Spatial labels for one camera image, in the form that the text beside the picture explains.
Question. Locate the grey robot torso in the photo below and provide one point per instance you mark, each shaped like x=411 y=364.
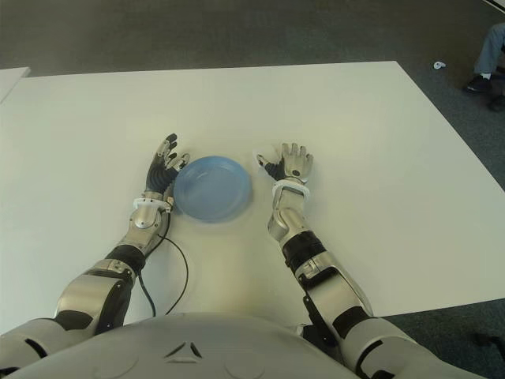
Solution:
x=189 y=343

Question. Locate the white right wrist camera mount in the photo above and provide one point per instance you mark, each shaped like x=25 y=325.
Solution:
x=292 y=185

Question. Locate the person's leg in jeans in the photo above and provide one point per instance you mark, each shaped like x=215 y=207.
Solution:
x=489 y=49

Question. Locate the black shoe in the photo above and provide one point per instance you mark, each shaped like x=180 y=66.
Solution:
x=477 y=84

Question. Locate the small white scrap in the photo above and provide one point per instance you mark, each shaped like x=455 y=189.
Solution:
x=438 y=65

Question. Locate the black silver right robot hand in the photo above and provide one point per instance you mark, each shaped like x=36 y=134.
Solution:
x=296 y=166

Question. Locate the white side table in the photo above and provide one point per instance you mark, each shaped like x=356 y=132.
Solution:
x=10 y=81

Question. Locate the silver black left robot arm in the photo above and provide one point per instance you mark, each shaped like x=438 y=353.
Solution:
x=87 y=292

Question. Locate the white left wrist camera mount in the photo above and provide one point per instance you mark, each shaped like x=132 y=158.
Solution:
x=152 y=203

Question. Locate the blue plastic plate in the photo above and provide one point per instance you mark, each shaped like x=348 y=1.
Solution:
x=213 y=189

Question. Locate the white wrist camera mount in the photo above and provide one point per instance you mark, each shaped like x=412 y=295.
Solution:
x=152 y=203
x=292 y=185

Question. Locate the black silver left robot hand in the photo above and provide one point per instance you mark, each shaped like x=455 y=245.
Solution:
x=158 y=179

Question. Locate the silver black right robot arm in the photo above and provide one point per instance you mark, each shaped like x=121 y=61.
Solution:
x=331 y=288

